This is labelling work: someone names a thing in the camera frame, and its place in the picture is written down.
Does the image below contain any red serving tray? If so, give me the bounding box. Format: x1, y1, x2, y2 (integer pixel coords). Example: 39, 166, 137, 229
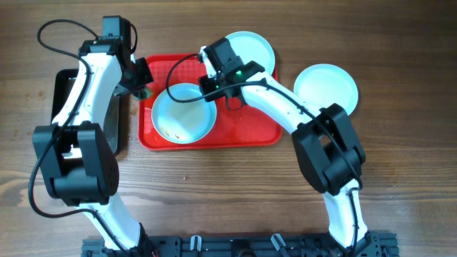
138, 54, 283, 151

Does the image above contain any light blue plate bottom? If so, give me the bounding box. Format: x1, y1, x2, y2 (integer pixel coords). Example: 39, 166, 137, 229
293, 64, 359, 115

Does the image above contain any light blue plate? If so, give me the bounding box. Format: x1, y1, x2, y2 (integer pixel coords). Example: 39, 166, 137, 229
226, 31, 276, 75
293, 64, 359, 115
151, 83, 217, 144

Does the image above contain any light blue plate top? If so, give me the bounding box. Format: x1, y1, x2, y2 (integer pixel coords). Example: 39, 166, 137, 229
226, 31, 276, 75

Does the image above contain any black water tray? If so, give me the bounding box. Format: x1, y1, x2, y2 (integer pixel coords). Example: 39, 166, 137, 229
51, 68, 122, 156

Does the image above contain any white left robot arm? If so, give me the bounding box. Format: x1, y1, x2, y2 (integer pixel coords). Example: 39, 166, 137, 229
31, 38, 152, 256

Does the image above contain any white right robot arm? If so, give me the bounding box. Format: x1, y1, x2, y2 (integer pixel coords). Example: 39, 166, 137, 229
201, 62, 368, 254

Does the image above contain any green and yellow sponge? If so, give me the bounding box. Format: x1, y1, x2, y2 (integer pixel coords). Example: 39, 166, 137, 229
132, 87, 154, 101

